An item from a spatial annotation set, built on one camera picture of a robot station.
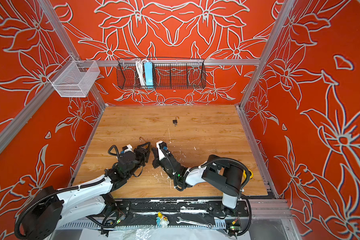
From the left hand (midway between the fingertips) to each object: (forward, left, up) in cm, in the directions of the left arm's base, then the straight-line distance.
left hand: (153, 145), depth 79 cm
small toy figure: (-33, -8, -12) cm, 36 cm away
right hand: (-3, +2, 0) cm, 3 cm away
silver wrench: (-33, -30, -15) cm, 47 cm away
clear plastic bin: (+36, +54, +16) cm, 67 cm away
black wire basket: (+46, 0, +15) cm, 49 cm away
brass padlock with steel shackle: (+4, +8, -3) cm, 9 cm away
